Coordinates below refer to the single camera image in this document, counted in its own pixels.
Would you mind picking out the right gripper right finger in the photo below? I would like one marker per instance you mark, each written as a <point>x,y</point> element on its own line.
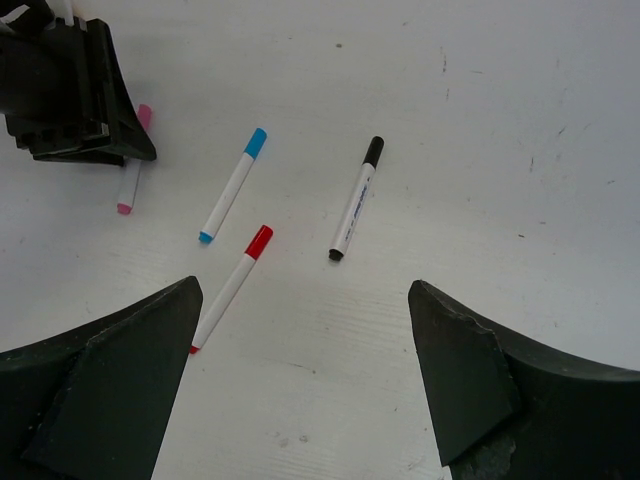
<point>504,406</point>

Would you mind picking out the pink marker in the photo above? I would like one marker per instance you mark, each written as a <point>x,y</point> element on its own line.
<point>132,167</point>

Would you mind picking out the blue marker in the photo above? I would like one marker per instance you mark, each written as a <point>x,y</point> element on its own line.
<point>215,220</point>

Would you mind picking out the red marker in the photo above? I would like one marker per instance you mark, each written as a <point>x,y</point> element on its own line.
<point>231,287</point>

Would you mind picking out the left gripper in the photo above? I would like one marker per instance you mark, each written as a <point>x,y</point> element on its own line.
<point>63,95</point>

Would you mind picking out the black marker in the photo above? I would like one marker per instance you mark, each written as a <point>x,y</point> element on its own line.
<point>354,207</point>

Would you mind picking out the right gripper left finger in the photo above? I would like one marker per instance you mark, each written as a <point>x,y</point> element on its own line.
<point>94,402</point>

